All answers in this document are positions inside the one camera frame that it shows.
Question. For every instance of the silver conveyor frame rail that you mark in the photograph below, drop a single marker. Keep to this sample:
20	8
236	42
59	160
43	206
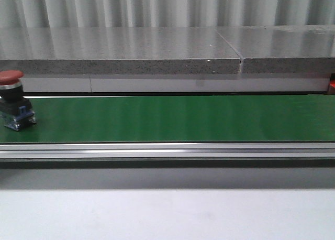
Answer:
166	151

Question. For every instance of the grey stone slab right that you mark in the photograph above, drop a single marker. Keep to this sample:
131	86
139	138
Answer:
282	49

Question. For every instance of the red plastic tray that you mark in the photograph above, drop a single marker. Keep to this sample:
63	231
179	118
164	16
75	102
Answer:
331	86

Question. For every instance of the grey stone slab left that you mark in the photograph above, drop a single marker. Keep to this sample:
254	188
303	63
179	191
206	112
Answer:
117	51

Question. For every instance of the green conveyor belt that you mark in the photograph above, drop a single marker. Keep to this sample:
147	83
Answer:
179	118

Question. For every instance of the grey stone slab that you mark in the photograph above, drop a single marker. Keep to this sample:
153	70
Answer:
117	51
282	49

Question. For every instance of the red mushroom button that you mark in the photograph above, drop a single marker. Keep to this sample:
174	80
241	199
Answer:
16	110

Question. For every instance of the white corrugated curtain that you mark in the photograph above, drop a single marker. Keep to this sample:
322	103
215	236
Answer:
164	13

